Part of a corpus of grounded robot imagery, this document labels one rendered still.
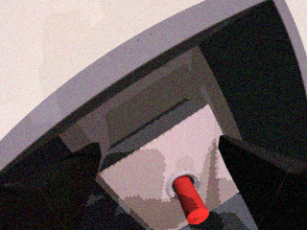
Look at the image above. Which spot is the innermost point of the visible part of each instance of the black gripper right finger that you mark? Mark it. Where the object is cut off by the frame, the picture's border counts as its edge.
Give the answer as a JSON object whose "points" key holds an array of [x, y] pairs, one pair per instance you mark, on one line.
{"points": [[274, 187]]}

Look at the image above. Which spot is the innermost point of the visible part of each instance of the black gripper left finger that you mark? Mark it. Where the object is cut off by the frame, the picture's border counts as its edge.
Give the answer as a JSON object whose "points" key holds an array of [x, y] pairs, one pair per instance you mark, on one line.
{"points": [[53, 198]]}

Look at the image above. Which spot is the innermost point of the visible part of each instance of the red peg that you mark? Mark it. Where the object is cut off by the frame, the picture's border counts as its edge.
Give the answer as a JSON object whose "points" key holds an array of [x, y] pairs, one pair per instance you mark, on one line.
{"points": [[193, 207]]}

